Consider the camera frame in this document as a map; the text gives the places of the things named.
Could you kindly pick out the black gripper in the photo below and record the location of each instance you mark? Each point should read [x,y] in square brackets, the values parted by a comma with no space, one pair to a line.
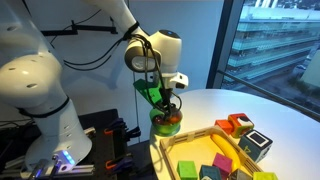
[166,106]

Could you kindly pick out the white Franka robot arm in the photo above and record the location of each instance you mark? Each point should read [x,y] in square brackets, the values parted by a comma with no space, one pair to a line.
[33,76]

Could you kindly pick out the toy orange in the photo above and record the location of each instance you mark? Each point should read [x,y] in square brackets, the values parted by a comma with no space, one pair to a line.
[175,119]

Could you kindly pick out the green translucent plastic bowl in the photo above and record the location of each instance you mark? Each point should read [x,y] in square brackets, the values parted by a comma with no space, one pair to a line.
[165,130]

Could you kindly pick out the toy banana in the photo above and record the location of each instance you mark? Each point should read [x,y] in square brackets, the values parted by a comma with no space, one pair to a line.
[226,150]

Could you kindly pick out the wooden tray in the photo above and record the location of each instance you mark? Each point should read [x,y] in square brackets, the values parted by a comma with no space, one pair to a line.
[186,150]

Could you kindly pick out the black orange clamp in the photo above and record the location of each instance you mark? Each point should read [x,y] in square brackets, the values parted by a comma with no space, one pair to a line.
[116,128]
[118,163]

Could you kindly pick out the small orange cube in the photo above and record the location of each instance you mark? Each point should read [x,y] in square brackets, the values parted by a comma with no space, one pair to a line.
[224,126]

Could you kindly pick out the green dice cube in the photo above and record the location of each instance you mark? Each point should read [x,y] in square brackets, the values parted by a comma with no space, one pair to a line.
[187,170]

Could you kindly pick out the red green orange cube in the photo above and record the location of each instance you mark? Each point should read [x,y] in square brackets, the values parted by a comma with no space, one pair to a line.
[240,125]

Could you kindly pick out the black perforated mounting table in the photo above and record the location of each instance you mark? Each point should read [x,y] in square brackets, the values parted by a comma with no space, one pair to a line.
[100,146]

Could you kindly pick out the blue dice cube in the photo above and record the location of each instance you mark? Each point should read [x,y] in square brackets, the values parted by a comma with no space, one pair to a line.
[210,173]

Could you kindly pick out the magenta cube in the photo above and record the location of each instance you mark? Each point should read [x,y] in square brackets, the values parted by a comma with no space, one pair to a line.
[222,164]

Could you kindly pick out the black and white cube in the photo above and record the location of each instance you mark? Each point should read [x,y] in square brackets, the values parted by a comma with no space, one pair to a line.
[255,145]

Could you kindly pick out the grey studded cube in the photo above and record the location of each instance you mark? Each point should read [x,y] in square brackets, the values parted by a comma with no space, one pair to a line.
[240,175]

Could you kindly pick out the grey window railing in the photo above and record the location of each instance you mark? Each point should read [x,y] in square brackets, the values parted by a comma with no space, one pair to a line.
[266,91]

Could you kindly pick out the lime yellow cube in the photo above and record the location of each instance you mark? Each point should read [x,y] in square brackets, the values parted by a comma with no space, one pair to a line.
[265,176]

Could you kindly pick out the green camera mount bracket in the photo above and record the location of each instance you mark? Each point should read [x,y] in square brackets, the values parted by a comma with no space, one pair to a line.
[148,91]

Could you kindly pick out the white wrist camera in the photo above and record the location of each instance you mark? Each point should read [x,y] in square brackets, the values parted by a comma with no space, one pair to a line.
[175,80]

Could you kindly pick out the dark window frame post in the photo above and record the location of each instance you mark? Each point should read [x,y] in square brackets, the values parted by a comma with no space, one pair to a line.
[221,33]

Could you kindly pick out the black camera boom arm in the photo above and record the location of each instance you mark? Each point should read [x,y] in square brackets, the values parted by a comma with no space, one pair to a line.
[83,30]

